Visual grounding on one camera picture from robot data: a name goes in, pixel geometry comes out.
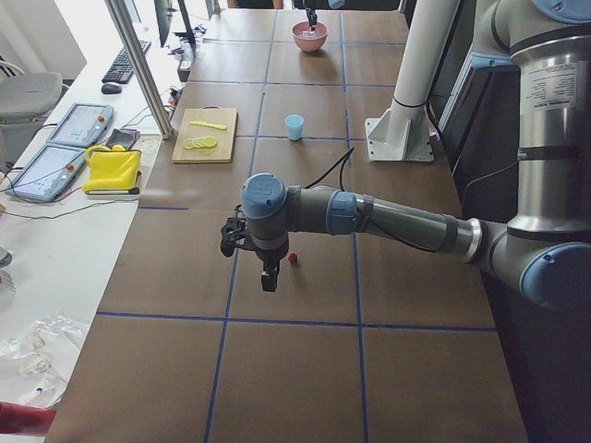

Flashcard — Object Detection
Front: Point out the light blue cup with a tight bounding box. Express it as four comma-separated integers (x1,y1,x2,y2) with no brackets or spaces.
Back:
284,114,305,141

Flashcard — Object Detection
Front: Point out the black computer mouse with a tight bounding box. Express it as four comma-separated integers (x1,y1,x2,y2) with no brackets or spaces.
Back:
101,82,122,95

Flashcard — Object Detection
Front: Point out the teach pendant tablet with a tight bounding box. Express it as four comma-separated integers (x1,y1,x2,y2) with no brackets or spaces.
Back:
46,102,115,148
5,143,85,203

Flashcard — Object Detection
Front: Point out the black keyboard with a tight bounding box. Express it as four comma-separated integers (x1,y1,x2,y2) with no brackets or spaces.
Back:
102,49,134,84

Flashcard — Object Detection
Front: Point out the clear plastic bag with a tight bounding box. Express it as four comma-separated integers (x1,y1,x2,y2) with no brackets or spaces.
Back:
1,313,90,408

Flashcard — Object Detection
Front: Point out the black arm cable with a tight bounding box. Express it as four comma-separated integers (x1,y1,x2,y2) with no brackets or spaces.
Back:
308,146,356,191

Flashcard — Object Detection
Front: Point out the yellow cloth bag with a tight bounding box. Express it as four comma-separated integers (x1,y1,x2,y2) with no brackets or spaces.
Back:
82,145,141,195

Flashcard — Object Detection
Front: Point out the computer monitor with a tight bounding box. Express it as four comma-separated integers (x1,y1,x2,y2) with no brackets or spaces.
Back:
153,0,197,77

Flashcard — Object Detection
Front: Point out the yellow plastic knife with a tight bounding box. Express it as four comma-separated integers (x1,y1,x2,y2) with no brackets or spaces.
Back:
189,120,228,131

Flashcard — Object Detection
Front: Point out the upper teach pendant tablet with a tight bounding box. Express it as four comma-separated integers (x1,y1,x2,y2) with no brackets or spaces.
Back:
46,102,115,148

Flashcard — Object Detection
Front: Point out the aluminium frame post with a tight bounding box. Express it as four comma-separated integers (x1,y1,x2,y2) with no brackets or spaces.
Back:
104,0,175,140

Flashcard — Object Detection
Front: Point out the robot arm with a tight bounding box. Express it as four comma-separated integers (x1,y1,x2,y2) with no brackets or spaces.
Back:
292,0,345,30
221,1,590,310

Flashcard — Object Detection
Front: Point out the bamboo cutting board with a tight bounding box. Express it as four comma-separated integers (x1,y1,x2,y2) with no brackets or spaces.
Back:
172,108,237,164

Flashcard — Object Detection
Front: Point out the lower teach pendant tablet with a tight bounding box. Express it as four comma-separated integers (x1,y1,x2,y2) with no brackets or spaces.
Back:
5,143,85,203

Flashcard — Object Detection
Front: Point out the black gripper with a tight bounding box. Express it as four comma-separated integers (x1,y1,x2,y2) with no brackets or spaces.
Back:
220,206,280,292
305,6,317,31

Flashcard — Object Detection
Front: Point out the white camera pole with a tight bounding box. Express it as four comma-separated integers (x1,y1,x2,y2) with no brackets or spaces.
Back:
390,0,460,124

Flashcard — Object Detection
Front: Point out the white mount base plate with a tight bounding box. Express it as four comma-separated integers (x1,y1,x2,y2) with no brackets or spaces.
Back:
365,113,434,162

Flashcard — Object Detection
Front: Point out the lemon slice back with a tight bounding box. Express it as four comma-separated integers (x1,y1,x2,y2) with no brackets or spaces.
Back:
203,137,217,149

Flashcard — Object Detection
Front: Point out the pink bowl of ice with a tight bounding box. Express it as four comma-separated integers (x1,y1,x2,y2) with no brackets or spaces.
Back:
292,22,329,53

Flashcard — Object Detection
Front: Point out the grey office chair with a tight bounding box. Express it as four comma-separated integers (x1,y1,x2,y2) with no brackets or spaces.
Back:
1,72,63,132

